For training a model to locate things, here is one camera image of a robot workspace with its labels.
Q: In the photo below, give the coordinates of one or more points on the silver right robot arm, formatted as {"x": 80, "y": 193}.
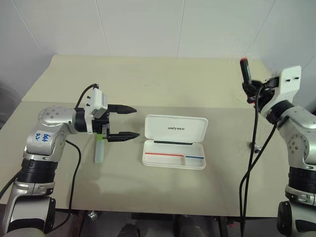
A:
{"x": 300, "y": 148}

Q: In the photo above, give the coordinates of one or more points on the small silver metal fitting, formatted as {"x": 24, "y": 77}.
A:
{"x": 92, "y": 215}

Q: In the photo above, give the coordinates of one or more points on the black marker with red end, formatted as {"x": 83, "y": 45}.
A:
{"x": 245, "y": 70}

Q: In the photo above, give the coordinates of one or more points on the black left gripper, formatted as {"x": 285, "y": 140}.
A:
{"x": 100, "y": 126}

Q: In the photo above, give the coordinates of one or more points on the dark rounded shape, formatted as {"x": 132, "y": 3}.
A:
{"x": 129, "y": 230}

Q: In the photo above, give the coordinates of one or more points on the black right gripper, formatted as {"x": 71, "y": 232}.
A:
{"x": 261, "y": 92}

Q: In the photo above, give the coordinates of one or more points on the translucent marker with green cap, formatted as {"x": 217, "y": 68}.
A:
{"x": 99, "y": 151}

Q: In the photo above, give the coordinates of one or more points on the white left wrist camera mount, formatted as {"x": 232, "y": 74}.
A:
{"x": 96, "y": 103}

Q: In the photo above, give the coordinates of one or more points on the white hinged pencil case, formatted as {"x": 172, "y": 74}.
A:
{"x": 174, "y": 143}

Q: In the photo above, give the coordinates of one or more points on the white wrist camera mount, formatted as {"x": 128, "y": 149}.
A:
{"x": 96, "y": 103}
{"x": 288, "y": 81}

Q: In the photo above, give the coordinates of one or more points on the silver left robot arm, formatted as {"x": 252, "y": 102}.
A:
{"x": 47, "y": 138}

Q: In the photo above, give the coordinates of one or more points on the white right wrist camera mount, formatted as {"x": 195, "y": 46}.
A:
{"x": 288, "y": 81}

